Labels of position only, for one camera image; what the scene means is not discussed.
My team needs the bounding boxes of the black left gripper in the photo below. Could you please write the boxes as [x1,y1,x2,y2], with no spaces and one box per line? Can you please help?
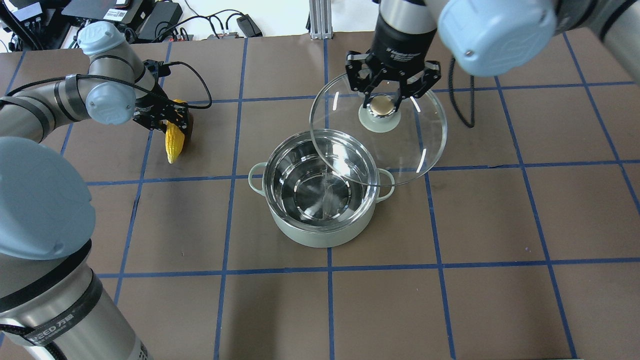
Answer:
[133,85,194,141]

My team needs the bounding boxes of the glass pot lid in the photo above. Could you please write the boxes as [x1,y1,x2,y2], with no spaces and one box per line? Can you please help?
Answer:
[309,74,448,187]

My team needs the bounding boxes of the black laptop with stickers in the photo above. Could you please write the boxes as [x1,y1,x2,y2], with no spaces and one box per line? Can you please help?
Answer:
[62,0,155,28]

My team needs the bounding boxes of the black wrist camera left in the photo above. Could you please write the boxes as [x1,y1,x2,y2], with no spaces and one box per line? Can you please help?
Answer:
[142,59,171,84]

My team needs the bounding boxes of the small black power adapter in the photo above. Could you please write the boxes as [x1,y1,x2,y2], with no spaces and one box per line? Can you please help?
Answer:
[236,14,263,38]

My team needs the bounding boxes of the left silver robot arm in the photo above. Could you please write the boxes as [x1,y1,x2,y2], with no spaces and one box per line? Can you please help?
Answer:
[0,21,194,360]

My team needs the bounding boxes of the black power adapter brick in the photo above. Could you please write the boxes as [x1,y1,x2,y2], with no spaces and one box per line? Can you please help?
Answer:
[134,1,183,44]

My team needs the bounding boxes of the pale green steel pot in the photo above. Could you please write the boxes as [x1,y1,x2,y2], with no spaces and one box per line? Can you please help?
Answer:
[247,129,396,248]

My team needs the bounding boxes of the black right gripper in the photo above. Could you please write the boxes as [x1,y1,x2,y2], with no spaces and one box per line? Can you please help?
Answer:
[346,20,442,113]

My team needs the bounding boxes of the aluminium frame post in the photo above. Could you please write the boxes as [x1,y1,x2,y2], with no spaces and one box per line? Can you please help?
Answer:
[308,0,334,40]

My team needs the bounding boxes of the yellow corn cob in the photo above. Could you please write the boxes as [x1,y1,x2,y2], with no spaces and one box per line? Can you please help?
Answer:
[164,107,186,164]

